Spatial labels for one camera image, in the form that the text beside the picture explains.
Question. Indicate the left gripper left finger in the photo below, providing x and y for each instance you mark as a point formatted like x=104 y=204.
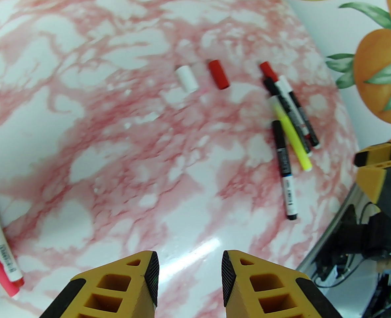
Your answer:
x=116 y=287

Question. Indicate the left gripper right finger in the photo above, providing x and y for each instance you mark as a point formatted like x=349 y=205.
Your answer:
x=265 y=287

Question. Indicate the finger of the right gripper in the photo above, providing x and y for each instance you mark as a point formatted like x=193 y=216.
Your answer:
x=371 y=181

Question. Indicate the white pen with black ends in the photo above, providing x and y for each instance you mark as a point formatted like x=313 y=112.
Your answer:
x=286 y=177

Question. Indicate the yellow highlighter pen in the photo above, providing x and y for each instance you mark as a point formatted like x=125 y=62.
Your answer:
x=295 y=137

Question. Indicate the black pen with white end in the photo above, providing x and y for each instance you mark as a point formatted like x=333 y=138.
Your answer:
x=298 y=109

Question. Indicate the pink red pen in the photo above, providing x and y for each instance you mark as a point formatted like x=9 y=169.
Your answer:
x=0 y=273

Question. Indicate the white pen cap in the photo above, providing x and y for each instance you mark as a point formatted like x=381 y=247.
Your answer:
x=187 y=78

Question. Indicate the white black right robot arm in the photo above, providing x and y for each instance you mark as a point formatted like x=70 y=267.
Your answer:
x=381 y=237

